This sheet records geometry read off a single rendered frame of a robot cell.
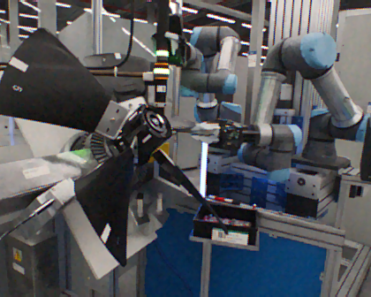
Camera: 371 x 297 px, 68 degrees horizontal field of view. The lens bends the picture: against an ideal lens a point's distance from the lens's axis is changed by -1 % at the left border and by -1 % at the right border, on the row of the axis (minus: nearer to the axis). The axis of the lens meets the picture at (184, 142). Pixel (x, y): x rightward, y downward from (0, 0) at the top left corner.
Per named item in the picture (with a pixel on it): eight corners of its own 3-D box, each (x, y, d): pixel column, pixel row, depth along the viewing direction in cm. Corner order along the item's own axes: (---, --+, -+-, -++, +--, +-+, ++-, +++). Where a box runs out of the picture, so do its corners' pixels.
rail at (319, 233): (137, 198, 139) (137, 183, 138) (141, 196, 143) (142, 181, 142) (342, 252, 97) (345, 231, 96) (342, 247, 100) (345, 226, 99)
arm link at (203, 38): (219, 128, 160) (219, 29, 128) (193, 126, 163) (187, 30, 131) (222, 118, 169) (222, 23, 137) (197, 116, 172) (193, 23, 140)
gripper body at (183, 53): (180, 63, 88) (192, 67, 100) (181, 34, 87) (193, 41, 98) (158, 63, 91) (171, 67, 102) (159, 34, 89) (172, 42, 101)
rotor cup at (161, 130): (123, 172, 74) (155, 146, 68) (97, 127, 77) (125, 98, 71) (155, 163, 87) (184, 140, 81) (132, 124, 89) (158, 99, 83)
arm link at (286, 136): (302, 150, 92) (305, 125, 91) (270, 150, 91) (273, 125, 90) (290, 147, 100) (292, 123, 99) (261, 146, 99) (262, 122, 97)
